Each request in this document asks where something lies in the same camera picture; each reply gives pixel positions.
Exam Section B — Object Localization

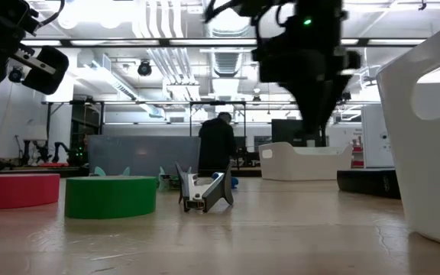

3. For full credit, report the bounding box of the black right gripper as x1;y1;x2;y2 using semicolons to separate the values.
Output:
252;36;362;134

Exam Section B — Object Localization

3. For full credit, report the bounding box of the white plastic bin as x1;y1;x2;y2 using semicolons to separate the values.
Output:
258;141;354;182
375;15;440;253

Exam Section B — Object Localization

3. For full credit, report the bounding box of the red tape roll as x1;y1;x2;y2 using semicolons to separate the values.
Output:
0;173;61;211

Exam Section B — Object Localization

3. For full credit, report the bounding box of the blue stapler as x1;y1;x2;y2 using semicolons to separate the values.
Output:
211;171;240;190

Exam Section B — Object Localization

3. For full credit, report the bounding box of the black staple remover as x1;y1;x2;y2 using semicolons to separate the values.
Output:
175;161;235;214

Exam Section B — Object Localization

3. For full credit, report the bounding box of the green tape roll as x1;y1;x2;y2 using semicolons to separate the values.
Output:
64;175;158;220

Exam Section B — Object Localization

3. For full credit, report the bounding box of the teal staple remover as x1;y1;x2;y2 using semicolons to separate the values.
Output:
157;165;193;192

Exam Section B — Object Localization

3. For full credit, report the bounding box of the black ceiling spotlight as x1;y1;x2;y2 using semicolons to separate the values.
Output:
137;60;154;77
8;66;24;83

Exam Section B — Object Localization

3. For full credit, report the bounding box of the black overhead light bar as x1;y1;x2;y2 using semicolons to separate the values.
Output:
20;37;427;48

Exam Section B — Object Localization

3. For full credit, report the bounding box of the dark monitor screen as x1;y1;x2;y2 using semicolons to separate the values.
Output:
271;118;308;148

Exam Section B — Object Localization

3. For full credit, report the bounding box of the white lamp box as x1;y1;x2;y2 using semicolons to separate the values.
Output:
22;120;49;142

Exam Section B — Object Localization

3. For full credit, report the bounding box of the red storage shelf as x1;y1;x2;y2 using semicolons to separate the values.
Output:
351;136;364;169

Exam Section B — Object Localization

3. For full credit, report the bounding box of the white cabinet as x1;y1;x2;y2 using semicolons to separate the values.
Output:
361;104;396;170

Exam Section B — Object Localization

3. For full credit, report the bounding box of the small dark monitor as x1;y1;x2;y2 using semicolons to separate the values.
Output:
253;135;273;149

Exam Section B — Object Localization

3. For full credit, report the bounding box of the person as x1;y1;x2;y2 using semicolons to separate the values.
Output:
198;112;238;173

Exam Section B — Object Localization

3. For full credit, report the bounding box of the grey partition panel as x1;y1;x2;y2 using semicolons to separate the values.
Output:
87;134;202;178

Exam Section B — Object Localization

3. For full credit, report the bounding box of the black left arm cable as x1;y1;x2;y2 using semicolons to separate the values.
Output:
38;0;66;30

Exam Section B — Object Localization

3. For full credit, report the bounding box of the black table border frame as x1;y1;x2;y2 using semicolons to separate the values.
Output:
0;167;262;178

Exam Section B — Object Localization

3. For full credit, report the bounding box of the silver ventilation duct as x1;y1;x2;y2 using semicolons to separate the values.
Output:
201;0;257;100

